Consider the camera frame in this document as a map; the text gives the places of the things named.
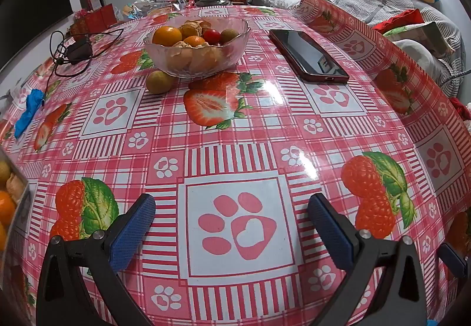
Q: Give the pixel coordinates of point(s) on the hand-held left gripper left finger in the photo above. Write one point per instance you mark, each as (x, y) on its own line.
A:
(132, 234)

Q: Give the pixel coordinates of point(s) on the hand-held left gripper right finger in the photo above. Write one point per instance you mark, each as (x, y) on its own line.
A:
(333, 234)

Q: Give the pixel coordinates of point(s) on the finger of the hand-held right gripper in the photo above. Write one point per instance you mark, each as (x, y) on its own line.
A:
(453, 261)

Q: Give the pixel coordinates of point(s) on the white tray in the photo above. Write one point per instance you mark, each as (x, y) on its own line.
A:
(22, 208)

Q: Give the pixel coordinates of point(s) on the clear glass bowl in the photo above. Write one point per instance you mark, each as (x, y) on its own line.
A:
(230, 57)

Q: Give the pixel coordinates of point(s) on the pink checked printed tablecloth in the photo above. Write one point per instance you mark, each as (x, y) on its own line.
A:
(257, 120)

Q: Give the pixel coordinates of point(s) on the red white plush toy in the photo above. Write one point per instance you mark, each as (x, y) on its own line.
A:
(461, 109)

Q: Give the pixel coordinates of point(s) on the blue plastic bag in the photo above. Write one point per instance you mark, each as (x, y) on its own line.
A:
(27, 109)

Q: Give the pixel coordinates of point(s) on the dark red smartphone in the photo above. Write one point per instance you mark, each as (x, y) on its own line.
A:
(309, 54)

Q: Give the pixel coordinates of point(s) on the white pillow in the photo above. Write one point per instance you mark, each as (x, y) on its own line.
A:
(419, 57)

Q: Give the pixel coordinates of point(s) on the stack of red gift boxes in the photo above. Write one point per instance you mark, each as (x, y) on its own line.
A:
(97, 19)

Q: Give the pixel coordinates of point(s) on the red cushion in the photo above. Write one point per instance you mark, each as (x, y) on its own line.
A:
(399, 20)

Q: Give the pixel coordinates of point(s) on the clear plastic bag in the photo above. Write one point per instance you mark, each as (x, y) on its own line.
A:
(145, 8)

